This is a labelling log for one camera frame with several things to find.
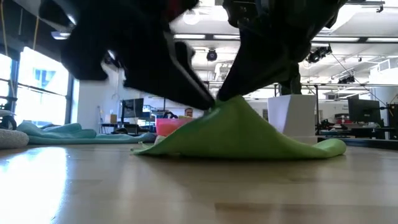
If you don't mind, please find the pink plastic bin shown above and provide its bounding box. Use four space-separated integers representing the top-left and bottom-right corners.
155 117 194 146

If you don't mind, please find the grey microfiber towel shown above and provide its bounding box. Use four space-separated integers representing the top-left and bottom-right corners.
0 128 30 150

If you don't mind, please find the bright green microfiber towel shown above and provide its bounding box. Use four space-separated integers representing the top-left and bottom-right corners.
130 95 348 161

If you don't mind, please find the bright window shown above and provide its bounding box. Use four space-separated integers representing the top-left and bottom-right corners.
14 46 71 126

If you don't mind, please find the black aluminium table frame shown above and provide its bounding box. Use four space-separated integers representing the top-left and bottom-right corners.
317 136 398 151

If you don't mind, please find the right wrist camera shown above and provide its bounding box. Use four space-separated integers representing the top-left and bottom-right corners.
223 0 262 29

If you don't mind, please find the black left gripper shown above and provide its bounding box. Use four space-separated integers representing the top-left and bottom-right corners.
40 0 216 110

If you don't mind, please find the light blue microfiber towel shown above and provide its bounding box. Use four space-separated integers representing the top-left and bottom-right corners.
17 122 158 146

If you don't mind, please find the white ring ceiling lamp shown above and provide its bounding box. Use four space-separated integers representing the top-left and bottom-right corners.
182 8 200 26

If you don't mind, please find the black track spotlight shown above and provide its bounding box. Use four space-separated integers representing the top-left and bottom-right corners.
305 44 333 65
338 75 356 85

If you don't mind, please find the black computer monitor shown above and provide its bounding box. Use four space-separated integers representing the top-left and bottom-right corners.
121 98 145 119
347 98 382 126

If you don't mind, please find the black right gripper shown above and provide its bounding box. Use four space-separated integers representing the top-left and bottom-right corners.
217 0 346 101

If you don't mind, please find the long ceiling light strip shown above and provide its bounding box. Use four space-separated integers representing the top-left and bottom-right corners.
174 33 398 44

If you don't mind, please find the white faceted plant pot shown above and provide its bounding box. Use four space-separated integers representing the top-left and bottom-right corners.
267 94 318 146

